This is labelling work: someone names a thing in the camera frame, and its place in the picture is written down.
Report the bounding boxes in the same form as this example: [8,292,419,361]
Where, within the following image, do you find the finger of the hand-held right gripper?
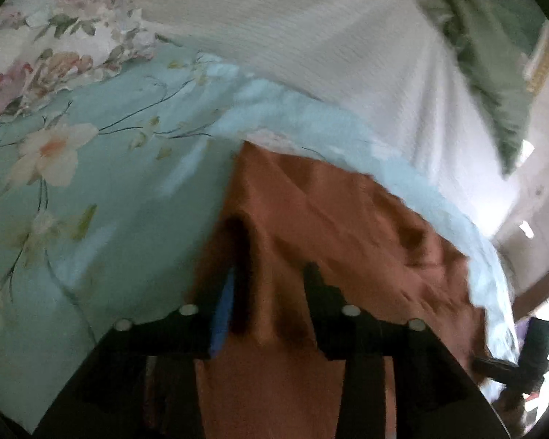
[473,356,522,387]

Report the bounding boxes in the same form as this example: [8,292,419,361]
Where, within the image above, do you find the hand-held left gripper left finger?
[33,263,239,439]

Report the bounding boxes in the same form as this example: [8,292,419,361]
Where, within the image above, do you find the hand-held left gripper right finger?
[302,260,511,439]

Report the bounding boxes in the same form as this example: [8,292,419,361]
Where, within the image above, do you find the rust brown small garment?
[191,139,491,439]

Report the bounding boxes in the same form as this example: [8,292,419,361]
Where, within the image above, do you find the light blue floral bed sheet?
[0,43,520,435]

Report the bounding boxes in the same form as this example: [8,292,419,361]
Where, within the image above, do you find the white ribbed blanket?
[128,0,522,239]

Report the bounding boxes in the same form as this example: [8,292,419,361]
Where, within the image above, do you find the green leaf print cloth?
[412,0,547,177]

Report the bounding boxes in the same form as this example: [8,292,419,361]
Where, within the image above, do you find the white rose print pillow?
[0,0,165,129]

